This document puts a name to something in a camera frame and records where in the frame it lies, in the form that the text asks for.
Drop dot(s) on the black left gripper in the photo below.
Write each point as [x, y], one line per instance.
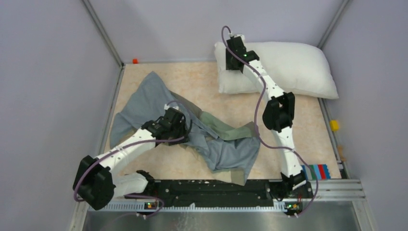
[182, 126]

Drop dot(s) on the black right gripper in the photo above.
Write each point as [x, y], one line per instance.
[228, 66]

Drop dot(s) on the grey-blue and beige pillowcase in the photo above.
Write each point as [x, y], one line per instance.
[229, 152]

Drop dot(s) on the white pillow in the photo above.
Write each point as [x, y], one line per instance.
[296, 67]

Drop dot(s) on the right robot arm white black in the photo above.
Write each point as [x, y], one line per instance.
[278, 114]

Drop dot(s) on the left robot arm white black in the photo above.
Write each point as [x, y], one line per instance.
[97, 180]

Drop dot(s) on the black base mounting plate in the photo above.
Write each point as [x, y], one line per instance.
[214, 193]

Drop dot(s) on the small yellow block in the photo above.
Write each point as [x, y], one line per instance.
[334, 125]

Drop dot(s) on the small wooden piece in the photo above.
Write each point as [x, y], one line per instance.
[340, 153]

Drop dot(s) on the multicolour toy brick stack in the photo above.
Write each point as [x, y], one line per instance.
[319, 172]

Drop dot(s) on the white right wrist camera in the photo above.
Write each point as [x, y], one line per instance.
[237, 36]

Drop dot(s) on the aluminium frame rail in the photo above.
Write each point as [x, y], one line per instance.
[326, 190]

